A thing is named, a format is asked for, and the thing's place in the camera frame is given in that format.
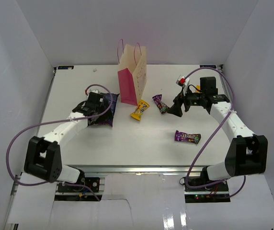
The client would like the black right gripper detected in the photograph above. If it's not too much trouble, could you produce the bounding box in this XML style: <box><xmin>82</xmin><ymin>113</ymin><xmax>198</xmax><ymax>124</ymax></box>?
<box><xmin>167</xmin><ymin>86</ymin><xmax>205</xmax><ymax>117</ymax></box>

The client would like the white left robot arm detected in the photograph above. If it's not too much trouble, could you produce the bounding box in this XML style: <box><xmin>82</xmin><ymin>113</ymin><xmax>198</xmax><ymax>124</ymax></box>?
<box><xmin>24</xmin><ymin>90</ymin><xmax>108</xmax><ymax>191</ymax></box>

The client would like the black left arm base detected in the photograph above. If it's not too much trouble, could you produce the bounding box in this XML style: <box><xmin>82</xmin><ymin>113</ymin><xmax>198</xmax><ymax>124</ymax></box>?
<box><xmin>55</xmin><ymin>174</ymin><xmax>102</xmax><ymax>202</ymax></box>

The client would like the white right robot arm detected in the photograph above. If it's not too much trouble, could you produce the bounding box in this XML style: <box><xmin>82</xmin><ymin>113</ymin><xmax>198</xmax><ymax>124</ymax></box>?
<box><xmin>167</xmin><ymin>76</ymin><xmax>268</xmax><ymax>191</ymax></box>

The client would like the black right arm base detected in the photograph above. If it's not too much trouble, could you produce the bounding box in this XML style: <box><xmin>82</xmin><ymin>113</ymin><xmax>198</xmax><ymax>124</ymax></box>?
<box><xmin>179</xmin><ymin>177</ymin><xmax>230</xmax><ymax>204</ymax></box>

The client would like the beige pink paper bag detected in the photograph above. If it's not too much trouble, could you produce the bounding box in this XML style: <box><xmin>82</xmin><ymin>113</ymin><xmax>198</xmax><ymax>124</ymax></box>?
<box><xmin>117</xmin><ymin>39</ymin><xmax>147</xmax><ymax>105</ymax></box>

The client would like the brown purple m&m's packet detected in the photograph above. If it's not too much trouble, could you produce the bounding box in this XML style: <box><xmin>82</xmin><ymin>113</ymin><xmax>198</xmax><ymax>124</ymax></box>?
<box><xmin>152</xmin><ymin>94</ymin><xmax>169</xmax><ymax>114</ymax></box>
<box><xmin>174</xmin><ymin>130</ymin><xmax>201</xmax><ymax>144</ymax></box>

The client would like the yellow M&M's packet far right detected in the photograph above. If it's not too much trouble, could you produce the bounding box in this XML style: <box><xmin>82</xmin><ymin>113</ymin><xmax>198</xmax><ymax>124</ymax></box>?
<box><xmin>195</xmin><ymin>85</ymin><xmax>201</xmax><ymax>93</ymax></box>

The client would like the yellow m&m's packet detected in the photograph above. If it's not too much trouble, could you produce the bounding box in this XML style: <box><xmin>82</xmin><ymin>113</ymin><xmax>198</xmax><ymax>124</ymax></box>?
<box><xmin>195</xmin><ymin>85</ymin><xmax>201</xmax><ymax>93</ymax></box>
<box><xmin>130</xmin><ymin>100</ymin><xmax>150</xmax><ymax>121</ymax></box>

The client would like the brown purple M&M's packet front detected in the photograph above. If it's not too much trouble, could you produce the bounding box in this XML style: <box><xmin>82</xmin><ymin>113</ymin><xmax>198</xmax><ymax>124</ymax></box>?
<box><xmin>174</xmin><ymin>130</ymin><xmax>201</xmax><ymax>144</ymax></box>

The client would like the yellow M&M's packet centre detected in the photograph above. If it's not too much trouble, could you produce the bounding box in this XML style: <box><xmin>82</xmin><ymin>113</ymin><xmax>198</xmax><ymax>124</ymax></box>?
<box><xmin>130</xmin><ymin>100</ymin><xmax>150</xmax><ymax>121</ymax></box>

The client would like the aluminium table edge rail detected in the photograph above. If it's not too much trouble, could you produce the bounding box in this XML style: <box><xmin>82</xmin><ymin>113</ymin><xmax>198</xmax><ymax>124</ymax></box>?
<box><xmin>72</xmin><ymin>165</ymin><xmax>190</xmax><ymax>174</ymax></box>

